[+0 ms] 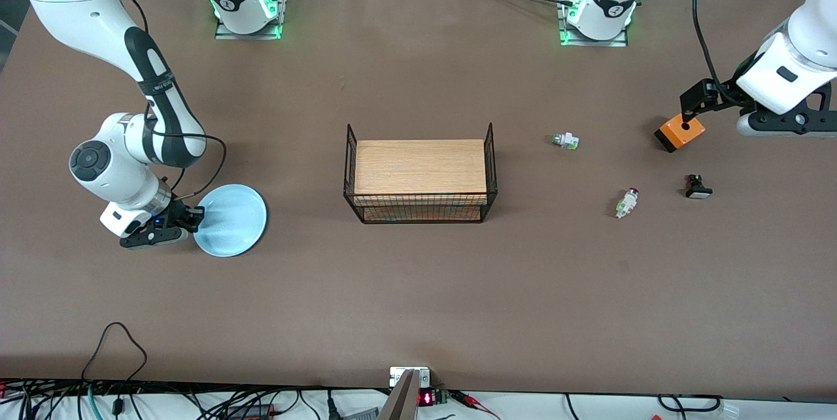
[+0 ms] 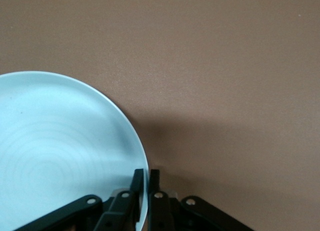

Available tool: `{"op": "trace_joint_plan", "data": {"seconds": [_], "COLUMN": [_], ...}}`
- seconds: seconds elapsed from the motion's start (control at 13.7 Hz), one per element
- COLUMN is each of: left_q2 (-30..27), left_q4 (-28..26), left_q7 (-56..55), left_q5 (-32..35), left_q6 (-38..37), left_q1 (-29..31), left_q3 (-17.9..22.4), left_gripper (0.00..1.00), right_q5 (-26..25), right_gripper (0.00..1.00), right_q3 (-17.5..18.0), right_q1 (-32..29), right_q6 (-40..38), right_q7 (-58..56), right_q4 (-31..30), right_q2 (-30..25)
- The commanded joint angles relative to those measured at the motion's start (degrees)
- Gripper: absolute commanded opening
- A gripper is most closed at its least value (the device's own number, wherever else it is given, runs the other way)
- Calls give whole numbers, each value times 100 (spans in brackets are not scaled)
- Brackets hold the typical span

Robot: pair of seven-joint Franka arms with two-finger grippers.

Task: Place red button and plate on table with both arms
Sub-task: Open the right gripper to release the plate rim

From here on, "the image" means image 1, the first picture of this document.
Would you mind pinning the orange button enclosure box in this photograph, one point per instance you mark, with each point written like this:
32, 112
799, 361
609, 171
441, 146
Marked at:
673, 137

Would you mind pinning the black power adapter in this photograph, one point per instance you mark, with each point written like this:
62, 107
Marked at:
252, 412

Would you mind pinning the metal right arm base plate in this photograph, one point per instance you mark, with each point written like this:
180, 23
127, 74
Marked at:
225, 33

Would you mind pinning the white switch with red button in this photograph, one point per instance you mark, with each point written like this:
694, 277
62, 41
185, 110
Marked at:
626, 205

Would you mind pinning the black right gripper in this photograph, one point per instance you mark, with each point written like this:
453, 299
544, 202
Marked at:
175, 210

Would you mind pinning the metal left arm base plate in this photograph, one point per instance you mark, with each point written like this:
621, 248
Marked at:
618, 42

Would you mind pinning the grey metal bar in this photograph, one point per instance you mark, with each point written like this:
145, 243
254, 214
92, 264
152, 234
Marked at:
402, 400

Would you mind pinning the module with red display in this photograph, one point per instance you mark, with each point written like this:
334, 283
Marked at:
426, 398

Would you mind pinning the red clip lead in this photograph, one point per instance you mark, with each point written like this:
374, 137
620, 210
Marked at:
474, 402

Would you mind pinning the small white box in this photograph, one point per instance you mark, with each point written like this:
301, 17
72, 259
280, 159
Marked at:
397, 377

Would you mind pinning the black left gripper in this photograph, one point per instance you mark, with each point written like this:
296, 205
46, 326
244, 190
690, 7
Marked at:
727, 97

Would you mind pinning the black switch with white cap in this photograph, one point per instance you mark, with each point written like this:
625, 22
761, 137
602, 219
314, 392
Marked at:
697, 191

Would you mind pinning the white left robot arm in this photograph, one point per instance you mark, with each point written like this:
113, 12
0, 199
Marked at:
611, 11

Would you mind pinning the light wooden shelf board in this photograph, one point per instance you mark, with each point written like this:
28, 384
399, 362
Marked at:
392, 214
418, 168

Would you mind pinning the white switch with green button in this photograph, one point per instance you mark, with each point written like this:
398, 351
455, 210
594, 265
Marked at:
567, 140

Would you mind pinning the light blue round plate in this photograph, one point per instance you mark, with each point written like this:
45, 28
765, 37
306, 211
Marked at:
232, 220

